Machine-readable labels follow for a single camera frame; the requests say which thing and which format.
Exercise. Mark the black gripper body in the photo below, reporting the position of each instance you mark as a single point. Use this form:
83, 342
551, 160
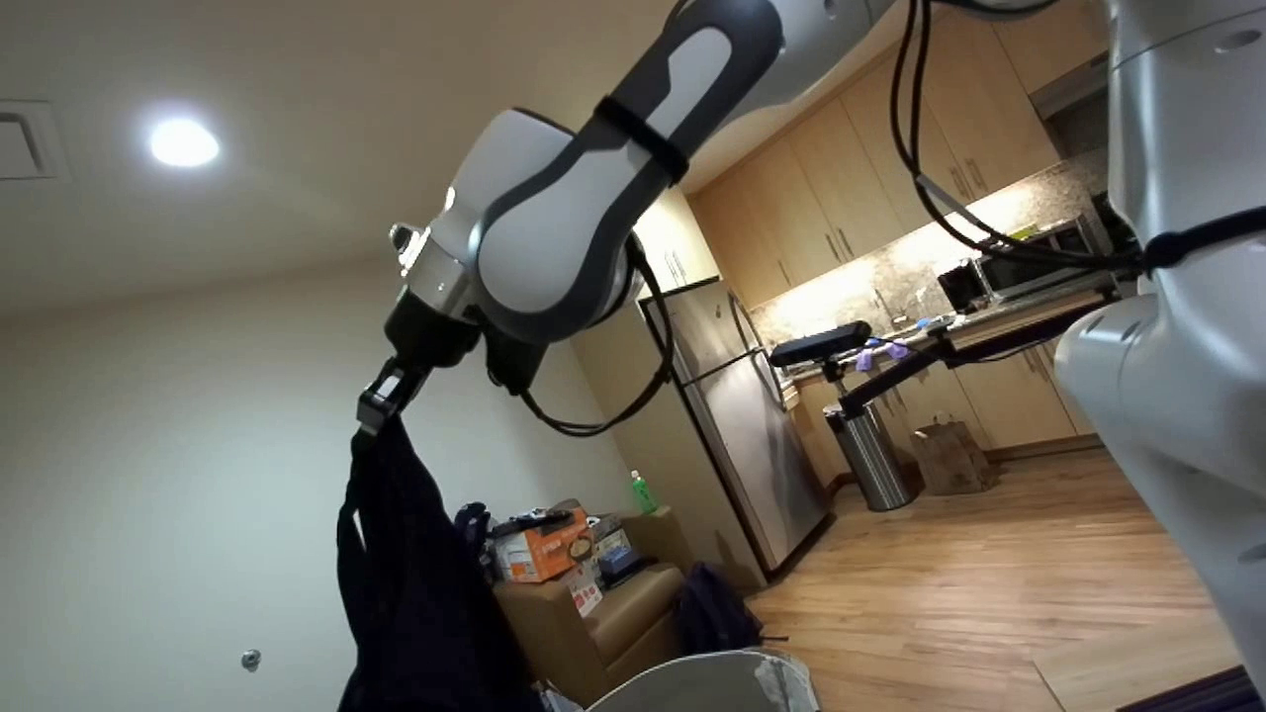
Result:
421, 342

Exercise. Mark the dark navy underwear garment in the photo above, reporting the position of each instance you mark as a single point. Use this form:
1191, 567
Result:
425, 624

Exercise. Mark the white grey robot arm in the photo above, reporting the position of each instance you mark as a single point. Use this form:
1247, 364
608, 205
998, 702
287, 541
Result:
533, 240

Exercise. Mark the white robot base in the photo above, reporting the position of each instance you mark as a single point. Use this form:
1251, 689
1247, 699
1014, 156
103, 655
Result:
1172, 379

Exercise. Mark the brown leather sofa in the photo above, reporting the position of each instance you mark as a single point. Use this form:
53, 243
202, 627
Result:
624, 636

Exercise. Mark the white mesh laundry bag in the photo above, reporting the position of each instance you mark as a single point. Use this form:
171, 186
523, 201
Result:
719, 684

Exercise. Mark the orange box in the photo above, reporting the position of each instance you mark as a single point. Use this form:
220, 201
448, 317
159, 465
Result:
543, 553

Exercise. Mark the green bottle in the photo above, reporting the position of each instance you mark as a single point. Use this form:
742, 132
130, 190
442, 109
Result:
643, 492

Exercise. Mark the stainless steel refrigerator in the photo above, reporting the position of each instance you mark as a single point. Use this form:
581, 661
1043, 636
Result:
742, 416

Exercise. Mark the round ceiling light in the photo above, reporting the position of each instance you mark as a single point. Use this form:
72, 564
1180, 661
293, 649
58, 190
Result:
178, 144

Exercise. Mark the dark purple backpack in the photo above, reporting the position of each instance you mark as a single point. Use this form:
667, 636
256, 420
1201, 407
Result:
709, 616

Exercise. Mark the steel trash can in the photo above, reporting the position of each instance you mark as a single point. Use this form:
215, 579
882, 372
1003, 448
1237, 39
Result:
873, 461

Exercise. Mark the wooden kitchen cabinets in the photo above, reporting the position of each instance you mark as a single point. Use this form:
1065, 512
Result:
827, 182

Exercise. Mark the silver microwave oven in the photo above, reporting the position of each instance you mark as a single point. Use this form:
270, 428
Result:
992, 279

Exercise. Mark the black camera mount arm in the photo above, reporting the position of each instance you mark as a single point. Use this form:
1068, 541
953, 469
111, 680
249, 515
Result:
889, 363

